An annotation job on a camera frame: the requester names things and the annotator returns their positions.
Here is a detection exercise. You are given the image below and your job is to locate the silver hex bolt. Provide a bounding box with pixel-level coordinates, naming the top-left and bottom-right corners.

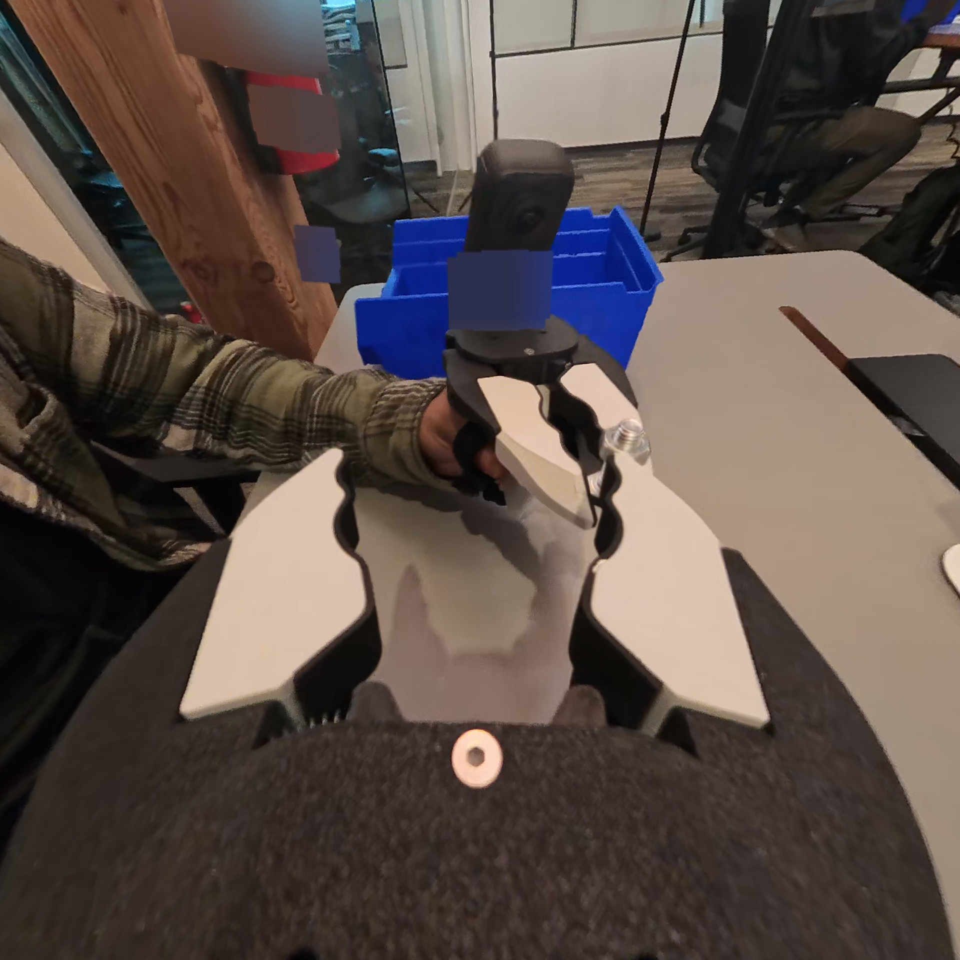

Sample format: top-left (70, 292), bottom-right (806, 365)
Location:
top-left (598, 418), bottom-right (651, 460)

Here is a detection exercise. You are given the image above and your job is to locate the person's left forearm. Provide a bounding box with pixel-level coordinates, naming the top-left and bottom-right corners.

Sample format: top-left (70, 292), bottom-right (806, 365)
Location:
top-left (172, 330), bottom-right (451, 489)

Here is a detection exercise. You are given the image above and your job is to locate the person's left hand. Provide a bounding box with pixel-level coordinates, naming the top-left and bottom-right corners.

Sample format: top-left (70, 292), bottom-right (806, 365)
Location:
top-left (417, 386), bottom-right (513, 489)

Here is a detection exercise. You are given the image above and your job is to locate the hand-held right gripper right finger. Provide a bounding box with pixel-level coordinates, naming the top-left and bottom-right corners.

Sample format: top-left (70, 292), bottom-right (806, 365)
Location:
top-left (568, 450), bottom-right (772, 730)

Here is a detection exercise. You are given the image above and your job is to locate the black flat tablet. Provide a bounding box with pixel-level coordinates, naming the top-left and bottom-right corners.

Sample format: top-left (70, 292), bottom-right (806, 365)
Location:
top-left (847, 354), bottom-right (960, 466)

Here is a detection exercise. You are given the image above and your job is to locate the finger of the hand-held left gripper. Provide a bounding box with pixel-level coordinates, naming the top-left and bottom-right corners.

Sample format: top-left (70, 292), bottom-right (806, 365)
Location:
top-left (476, 375), bottom-right (596, 531)
top-left (556, 364), bottom-right (652, 481)

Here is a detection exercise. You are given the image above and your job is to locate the white door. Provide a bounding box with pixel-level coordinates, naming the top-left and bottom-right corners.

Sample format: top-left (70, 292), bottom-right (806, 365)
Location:
top-left (0, 90), bottom-right (151, 310)

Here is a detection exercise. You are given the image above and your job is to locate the blue plastic bin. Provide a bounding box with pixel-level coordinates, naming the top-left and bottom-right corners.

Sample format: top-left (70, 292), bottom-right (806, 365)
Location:
top-left (354, 206), bottom-right (665, 376)

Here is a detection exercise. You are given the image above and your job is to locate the black backpack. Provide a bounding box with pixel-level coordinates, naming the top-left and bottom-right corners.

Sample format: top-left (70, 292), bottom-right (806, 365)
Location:
top-left (858, 161), bottom-right (960, 301)

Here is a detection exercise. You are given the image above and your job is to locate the person's torso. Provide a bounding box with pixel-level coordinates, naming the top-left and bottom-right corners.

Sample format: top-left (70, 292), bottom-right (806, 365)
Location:
top-left (0, 236), bottom-right (264, 826)

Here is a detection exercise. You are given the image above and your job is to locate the wooden post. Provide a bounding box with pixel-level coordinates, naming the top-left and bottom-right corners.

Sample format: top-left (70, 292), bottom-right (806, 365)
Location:
top-left (11, 0), bottom-right (339, 361)

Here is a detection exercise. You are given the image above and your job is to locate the black stand pole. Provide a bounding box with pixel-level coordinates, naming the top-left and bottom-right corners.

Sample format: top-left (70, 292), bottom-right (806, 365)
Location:
top-left (643, 0), bottom-right (700, 243)

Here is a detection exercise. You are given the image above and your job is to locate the black office chair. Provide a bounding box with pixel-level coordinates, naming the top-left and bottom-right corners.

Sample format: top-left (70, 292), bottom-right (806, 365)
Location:
top-left (688, 0), bottom-right (856, 260)
top-left (300, 148), bottom-right (411, 228)

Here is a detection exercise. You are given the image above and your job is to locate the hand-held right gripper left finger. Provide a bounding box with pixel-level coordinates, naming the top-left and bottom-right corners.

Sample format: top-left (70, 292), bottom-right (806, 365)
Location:
top-left (180, 447), bottom-right (378, 721)

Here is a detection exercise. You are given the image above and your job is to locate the red wall-mounted holder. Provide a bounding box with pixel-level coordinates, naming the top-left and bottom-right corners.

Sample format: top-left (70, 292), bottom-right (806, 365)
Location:
top-left (243, 71), bottom-right (342, 175)

